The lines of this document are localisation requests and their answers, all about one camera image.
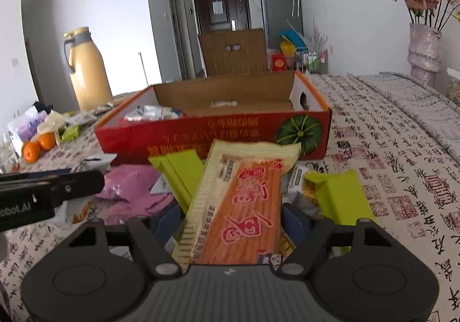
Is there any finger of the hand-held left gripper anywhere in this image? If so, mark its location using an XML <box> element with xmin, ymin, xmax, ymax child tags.
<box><xmin>0</xmin><ymin>170</ymin><xmax>106</xmax><ymax>200</ymax></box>

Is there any yellow thermos jug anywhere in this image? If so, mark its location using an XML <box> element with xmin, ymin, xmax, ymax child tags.
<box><xmin>64</xmin><ymin>26</ymin><xmax>114</xmax><ymax>112</ymax></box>

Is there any black white snack packet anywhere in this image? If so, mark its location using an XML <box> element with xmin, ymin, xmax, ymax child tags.
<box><xmin>66</xmin><ymin>112</ymin><xmax>98</xmax><ymax>127</ymax></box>

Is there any purple tissue pack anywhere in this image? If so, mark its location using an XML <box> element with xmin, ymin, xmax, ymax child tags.
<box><xmin>7</xmin><ymin>106</ymin><xmax>48</xmax><ymax>154</ymax></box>

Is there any orange fruit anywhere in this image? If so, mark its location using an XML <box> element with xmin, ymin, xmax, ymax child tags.
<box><xmin>22</xmin><ymin>142</ymin><xmax>40</xmax><ymax>164</ymax></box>
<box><xmin>38</xmin><ymin>133</ymin><xmax>57</xmax><ymax>151</ymax></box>

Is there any pink wrapped vase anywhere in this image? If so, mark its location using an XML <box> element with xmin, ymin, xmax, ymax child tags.
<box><xmin>408</xmin><ymin>22</ymin><xmax>442</xmax><ymax>83</ymax></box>

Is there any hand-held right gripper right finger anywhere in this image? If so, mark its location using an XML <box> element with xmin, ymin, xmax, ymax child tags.
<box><xmin>278</xmin><ymin>204</ymin><xmax>393</xmax><ymax>279</ymax></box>

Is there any wire rack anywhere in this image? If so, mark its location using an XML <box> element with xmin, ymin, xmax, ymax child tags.
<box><xmin>301</xmin><ymin>50</ymin><xmax>329</xmax><ymax>74</ymax></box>

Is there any pink snack packet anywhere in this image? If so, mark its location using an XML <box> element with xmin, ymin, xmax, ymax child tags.
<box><xmin>107</xmin><ymin>194</ymin><xmax>177</xmax><ymax>226</ymax></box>
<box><xmin>96</xmin><ymin>164</ymin><xmax>162</xmax><ymax>200</ymax></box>

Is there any red gift box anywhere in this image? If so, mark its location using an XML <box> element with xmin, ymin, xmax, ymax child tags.
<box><xmin>271</xmin><ymin>52</ymin><xmax>287</xmax><ymax>72</ymax></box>

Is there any grey striped cloth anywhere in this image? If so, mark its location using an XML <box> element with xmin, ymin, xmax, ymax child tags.
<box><xmin>347</xmin><ymin>71</ymin><xmax>460</xmax><ymax>164</ymax></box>

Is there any orange striped snack packet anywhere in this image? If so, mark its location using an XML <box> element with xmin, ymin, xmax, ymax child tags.
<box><xmin>172</xmin><ymin>139</ymin><xmax>302</xmax><ymax>267</ymax></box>

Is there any pile of snack packets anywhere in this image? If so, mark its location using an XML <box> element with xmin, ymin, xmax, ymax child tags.
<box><xmin>124</xmin><ymin>104</ymin><xmax>187</xmax><ymax>122</ymax></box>

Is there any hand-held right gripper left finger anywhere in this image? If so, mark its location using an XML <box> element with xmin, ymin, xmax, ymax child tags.
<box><xmin>68</xmin><ymin>202</ymin><xmax>185</xmax><ymax>279</ymax></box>

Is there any white plastic bag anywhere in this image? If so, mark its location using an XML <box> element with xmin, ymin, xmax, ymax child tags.
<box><xmin>37</xmin><ymin>110</ymin><xmax>67</xmax><ymax>145</ymax></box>

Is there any crumpled white snack packet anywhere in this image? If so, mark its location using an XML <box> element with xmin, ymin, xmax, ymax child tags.
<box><xmin>72</xmin><ymin>153</ymin><xmax>118</xmax><ymax>179</ymax></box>

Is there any green snack packet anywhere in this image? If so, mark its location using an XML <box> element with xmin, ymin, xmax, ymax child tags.
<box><xmin>305</xmin><ymin>169</ymin><xmax>378</xmax><ymax>254</ymax></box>
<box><xmin>148</xmin><ymin>150</ymin><xmax>205</xmax><ymax>215</ymax></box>

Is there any small green packet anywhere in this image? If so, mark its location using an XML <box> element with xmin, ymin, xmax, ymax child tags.
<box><xmin>61</xmin><ymin>124</ymin><xmax>80</xmax><ymax>143</ymax></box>

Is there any blue plastic dustpan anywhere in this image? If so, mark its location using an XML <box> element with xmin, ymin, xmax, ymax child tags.
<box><xmin>281</xmin><ymin>29</ymin><xmax>307</xmax><ymax>51</ymax></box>

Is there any dark brown door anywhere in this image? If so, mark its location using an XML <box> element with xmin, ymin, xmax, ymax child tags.
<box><xmin>192</xmin><ymin>0</ymin><xmax>252</xmax><ymax>35</ymax></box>

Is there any clear storage jar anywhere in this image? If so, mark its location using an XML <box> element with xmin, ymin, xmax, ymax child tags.
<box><xmin>446</xmin><ymin>68</ymin><xmax>460</xmax><ymax>107</ymax></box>

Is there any grey refrigerator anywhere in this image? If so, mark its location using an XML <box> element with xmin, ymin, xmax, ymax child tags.
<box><xmin>258</xmin><ymin>0</ymin><xmax>303</xmax><ymax>41</ymax></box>

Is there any glass jar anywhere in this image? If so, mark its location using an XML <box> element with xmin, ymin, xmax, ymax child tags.
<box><xmin>0</xmin><ymin>131</ymin><xmax>21</xmax><ymax>172</ymax></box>

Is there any red cardboard box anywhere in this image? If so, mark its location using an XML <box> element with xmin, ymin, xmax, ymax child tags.
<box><xmin>94</xmin><ymin>70</ymin><xmax>333</xmax><ymax>166</ymax></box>

